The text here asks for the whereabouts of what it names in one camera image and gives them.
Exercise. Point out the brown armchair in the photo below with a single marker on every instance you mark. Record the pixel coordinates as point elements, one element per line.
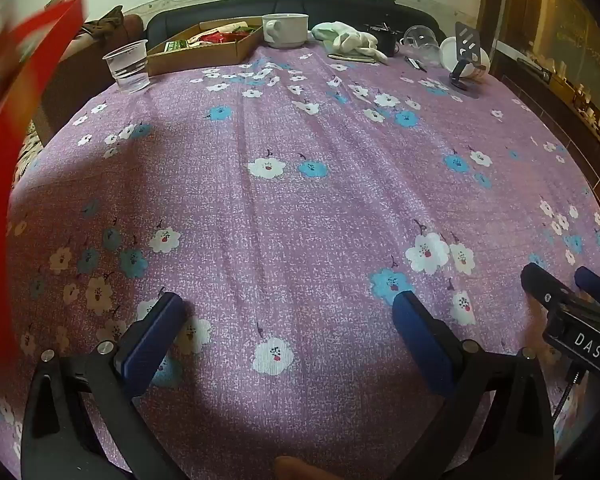
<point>87,60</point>

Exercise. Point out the brown cardboard box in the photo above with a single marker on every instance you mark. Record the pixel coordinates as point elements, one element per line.
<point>200,60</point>

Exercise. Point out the small black object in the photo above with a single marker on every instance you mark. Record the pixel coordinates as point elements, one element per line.
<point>384,40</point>

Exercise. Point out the white bowl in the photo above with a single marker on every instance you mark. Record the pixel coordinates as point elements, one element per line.
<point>452,55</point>

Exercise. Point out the red box with white inside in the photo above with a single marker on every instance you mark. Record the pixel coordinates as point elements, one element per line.
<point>10,110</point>

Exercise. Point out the dark garment on armchair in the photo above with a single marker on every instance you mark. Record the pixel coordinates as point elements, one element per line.
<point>102,22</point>

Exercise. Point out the white crumpled cloth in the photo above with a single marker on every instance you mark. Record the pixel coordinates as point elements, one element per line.
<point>347,40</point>

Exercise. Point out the green snack packet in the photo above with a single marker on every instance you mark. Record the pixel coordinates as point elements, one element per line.
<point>175,45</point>

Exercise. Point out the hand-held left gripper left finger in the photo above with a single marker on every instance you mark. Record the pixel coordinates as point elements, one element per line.
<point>152,340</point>

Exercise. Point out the purple floral tablecloth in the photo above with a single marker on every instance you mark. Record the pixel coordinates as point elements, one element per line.
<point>305,220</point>

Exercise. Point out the white ceramic mug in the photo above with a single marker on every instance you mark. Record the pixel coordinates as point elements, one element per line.
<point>286,32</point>

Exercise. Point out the wooden glass-door cabinet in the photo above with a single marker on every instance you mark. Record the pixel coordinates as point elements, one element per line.
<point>570,35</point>

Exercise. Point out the dark leather sofa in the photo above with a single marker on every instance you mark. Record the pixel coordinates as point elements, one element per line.
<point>205,10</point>

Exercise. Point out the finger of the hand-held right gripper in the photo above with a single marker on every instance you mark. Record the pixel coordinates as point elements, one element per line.
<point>542,282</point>
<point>596,282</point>

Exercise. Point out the cream snack packet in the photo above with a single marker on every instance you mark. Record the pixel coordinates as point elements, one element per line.
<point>215,27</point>

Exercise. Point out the grey phone stand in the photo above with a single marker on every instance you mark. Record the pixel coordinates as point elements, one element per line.
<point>464,42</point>

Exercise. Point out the black pen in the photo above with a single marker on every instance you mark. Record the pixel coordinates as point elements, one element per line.
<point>416,63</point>

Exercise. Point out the flat tan booklet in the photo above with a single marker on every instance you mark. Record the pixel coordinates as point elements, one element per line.
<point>347,58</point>

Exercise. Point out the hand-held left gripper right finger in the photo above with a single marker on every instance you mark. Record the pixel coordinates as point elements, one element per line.
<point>422,345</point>

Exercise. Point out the empty clear plastic cup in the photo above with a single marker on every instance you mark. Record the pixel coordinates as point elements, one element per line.
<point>422,42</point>

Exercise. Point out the red snack packet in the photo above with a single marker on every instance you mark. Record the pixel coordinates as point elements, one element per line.
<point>221,36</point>

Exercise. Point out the clear plastic cup with water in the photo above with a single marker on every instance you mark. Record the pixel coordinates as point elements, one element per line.
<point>127,67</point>

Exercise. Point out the leaf print blanket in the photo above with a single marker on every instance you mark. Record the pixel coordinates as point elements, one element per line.
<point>26,155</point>

